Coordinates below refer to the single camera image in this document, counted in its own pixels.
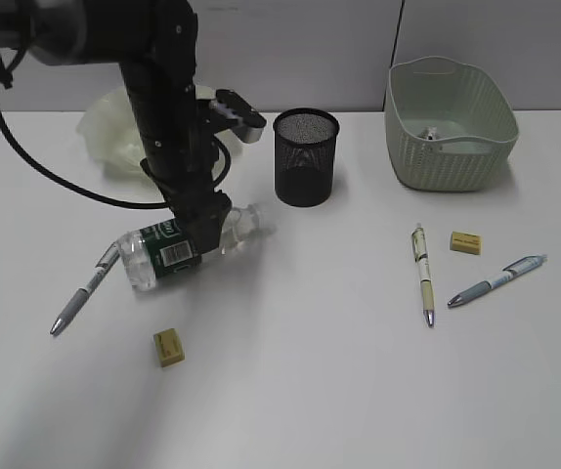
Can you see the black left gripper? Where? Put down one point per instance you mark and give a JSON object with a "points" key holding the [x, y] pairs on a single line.
{"points": [[187, 162]]}

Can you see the clear water bottle green label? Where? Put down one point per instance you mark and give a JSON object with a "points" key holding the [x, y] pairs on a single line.
{"points": [[155, 253]]}

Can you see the white waste paper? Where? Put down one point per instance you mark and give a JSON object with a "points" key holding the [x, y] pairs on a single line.
{"points": [[430, 133]]}

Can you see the blue grey pen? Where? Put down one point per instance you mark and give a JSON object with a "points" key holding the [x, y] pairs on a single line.
{"points": [[506, 275]]}

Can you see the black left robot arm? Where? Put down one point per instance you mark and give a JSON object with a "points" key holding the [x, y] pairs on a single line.
{"points": [[153, 43]]}

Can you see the pale green wavy plate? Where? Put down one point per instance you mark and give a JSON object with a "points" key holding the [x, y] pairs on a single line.
{"points": [[113, 144]]}

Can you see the yellow eraser front left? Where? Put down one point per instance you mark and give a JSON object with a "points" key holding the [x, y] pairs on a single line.
{"points": [[169, 348]]}

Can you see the yellow eraser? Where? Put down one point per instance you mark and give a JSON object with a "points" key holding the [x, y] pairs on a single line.
{"points": [[466, 243], [169, 348]]}

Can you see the black mesh pen holder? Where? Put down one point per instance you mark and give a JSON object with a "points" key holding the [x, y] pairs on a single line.
{"points": [[305, 146]]}

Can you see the grey white pen left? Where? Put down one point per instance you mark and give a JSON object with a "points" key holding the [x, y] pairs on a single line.
{"points": [[83, 293]]}

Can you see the cream white pen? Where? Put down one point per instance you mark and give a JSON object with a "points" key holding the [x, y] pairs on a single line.
{"points": [[420, 254]]}

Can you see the yellow eraser right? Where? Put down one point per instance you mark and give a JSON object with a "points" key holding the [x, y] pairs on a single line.
{"points": [[466, 243]]}

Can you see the green plastic woven basket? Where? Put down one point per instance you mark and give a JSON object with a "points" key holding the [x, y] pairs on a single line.
{"points": [[477, 126]]}

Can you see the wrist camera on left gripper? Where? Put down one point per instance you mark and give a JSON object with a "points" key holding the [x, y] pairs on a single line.
{"points": [[237, 115]]}

